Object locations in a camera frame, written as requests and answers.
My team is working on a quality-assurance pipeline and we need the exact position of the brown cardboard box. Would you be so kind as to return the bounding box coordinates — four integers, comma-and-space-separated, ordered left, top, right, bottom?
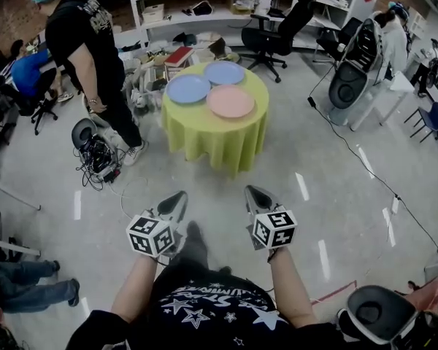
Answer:
227, 0, 273, 16

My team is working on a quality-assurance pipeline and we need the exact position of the blue chair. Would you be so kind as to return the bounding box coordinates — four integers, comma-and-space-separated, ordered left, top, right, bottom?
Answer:
403, 101, 438, 144

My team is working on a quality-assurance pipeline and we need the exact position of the white plastic crate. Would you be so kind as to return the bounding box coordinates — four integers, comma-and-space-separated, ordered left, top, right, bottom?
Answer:
118, 51, 142, 69

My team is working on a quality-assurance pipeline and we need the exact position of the black swivel chair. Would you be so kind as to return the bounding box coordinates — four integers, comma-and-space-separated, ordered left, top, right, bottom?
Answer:
0, 74, 59, 136

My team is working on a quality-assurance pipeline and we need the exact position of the beige tote bag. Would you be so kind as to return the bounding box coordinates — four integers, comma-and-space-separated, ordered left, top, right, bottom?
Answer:
199, 31, 227, 53

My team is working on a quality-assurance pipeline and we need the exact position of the black floor cable with adapter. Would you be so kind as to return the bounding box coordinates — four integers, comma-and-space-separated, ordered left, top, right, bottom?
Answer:
307, 62, 438, 254

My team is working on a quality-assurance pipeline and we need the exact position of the person's black star print shirt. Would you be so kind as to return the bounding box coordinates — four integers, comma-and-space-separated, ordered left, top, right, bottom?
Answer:
65, 268, 351, 350

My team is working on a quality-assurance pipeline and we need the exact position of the person's left forearm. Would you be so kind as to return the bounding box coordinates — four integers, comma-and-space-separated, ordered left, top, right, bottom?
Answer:
110, 255, 161, 324

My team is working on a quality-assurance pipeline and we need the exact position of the blue big plate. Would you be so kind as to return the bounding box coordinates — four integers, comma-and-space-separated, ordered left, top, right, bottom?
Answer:
203, 61, 246, 86
166, 74, 212, 105

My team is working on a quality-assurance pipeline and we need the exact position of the black speaker on stand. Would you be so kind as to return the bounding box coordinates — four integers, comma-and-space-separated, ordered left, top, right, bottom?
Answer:
328, 17, 385, 126

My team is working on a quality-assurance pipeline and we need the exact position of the white floor cable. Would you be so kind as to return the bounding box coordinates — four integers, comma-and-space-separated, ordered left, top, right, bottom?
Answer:
120, 176, 158, 215

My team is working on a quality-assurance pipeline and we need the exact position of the white desk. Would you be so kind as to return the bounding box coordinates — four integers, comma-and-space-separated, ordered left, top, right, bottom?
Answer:
348, 70, 416, 133

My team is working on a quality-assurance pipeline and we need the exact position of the black high-back office chair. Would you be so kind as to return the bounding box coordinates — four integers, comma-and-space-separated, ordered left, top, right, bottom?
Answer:
239, 0, 317, 83

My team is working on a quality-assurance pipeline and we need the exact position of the pink plastic bag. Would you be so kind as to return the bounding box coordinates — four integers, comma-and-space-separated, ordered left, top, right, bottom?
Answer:
408, 270, 438, 315

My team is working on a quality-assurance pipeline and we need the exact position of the pink big plate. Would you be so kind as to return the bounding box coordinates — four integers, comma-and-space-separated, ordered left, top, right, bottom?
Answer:
206, 84, 256, 119

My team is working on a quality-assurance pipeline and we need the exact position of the green cloth covered round table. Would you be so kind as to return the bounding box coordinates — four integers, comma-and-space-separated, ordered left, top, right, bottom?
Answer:
161, 62, 270, 179

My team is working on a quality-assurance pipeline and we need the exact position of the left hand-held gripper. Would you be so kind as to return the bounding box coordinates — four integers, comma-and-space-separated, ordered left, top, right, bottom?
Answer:
126, 190, 189, 261

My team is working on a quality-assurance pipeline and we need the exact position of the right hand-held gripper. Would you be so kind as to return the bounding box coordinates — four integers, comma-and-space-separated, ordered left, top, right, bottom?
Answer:
245, 185, 299, 252

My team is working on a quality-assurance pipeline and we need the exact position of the grey hard-shell backpack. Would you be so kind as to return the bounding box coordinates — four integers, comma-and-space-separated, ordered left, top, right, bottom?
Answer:
336, 284, 420, 346
71, 117, 100, 152

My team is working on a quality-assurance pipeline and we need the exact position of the person's right forearm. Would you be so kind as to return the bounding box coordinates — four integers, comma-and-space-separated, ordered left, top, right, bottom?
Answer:
268, 248, 319, 330

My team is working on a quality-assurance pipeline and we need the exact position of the tangle of black cables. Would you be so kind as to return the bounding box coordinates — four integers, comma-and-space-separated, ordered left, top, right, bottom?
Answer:
72, 139, 127, 191

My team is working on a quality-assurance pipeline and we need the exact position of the red book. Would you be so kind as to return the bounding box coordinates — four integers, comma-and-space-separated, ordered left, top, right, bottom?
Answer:
163, 45, 195, 68

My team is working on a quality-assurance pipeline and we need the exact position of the black and white pouch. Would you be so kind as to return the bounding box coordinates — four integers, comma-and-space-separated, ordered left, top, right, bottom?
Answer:
191, 0, 215, 17

